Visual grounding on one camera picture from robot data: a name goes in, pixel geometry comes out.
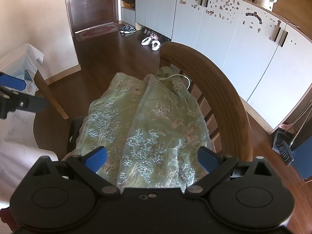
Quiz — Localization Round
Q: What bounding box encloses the wooden chair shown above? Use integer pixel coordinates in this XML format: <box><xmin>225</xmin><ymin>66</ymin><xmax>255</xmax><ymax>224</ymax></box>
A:
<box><xmin>34</xmin><ymin>42</ymin><xmax>253</xmax><ymax>161</ymax></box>

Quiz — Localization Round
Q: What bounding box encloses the green embroidered sheer garment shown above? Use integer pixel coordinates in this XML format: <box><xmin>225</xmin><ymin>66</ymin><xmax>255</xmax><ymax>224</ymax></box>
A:
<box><xmin>70</xmin><ymin>66</ymin><xmax>214</xmax><ymax>190</ymax></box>

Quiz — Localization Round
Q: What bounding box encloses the white shoe cabinet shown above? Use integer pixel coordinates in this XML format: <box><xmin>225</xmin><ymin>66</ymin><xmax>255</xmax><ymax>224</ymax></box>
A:
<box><xmin>135</xmin><ymin>0</ymin><xmax>311</xmax><ymax>134</ymax></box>

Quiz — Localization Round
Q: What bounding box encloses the dark sneakers pair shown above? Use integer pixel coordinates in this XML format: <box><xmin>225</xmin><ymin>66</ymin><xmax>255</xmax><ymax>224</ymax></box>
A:
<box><xmin>120</xmin><ymin>24</ymin><xmax>137</xmax><ymax>34</ymax></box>

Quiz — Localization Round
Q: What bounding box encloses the red door mat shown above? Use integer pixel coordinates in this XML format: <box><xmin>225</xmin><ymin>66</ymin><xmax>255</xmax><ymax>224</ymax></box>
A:
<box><xmin>74</xmin><ymin>23</ymin><xmax>121</xmax><ymax>42</ymax></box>

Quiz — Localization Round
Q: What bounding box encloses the white fluffy slipper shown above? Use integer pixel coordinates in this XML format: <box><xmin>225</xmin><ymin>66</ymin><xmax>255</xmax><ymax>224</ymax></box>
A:
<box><xmin>151</xmin><ymin>40</ymin><xmax>161</xmax><ymax>51</ymax></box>
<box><xmin>141</xmin><ymin>36</ymin><xmax>153</xmax><ymax>46</ymax></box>

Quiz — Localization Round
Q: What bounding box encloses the black dustpan and broom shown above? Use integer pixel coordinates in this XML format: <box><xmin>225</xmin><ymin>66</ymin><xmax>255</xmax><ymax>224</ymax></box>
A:
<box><xmin>272</xmin><ymin>104</ymin><xmax>311</xmax><ymax>166</ymax></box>

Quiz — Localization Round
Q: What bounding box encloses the brown wooden door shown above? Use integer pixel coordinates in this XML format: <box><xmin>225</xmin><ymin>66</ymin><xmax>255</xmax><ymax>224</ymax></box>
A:
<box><xmin>66</xmin><ymin>0</ymin><xmax>116</xmax><ymax>34</ymax></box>

